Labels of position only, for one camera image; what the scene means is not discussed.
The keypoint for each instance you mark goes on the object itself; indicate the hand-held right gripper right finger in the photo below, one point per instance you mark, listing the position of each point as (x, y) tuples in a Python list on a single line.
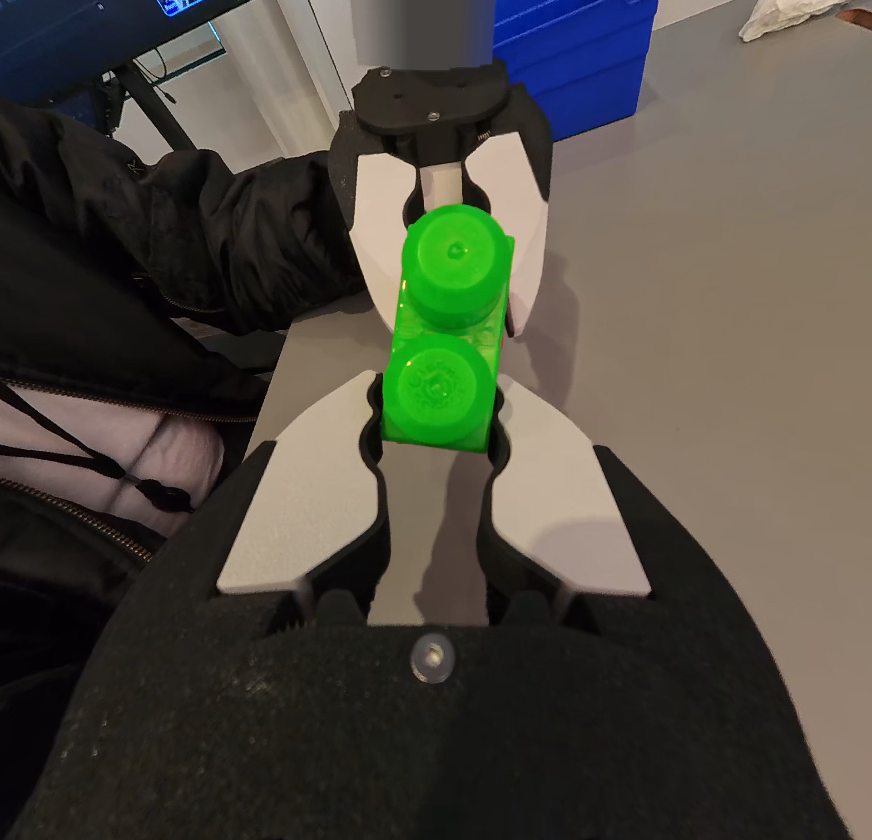
[(566, 506)]

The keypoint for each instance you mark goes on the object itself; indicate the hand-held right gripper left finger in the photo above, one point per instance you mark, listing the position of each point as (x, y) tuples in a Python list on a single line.
[(300, 506)]

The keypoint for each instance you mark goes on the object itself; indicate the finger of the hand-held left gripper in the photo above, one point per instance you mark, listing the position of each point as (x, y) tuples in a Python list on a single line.
[(375, 213), (525, 213)]

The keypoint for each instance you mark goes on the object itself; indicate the green mega block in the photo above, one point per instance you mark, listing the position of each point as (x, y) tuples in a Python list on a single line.
[(443, 261)]

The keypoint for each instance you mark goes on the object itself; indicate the blue storage bin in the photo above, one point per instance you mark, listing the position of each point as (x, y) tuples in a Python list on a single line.
[(572, 50)]

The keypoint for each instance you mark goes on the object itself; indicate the person's white garment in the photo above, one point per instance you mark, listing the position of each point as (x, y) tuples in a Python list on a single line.
[(82, 445)]

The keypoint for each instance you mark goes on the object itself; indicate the white cloth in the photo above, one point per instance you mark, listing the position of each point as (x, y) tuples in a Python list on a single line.
[(804, 2)]

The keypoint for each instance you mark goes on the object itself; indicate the computer monitor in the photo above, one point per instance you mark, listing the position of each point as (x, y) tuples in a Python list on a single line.
[(55, 22)]

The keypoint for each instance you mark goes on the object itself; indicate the black metal table frame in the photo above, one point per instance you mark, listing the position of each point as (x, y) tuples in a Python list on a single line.
[(150, 104)]

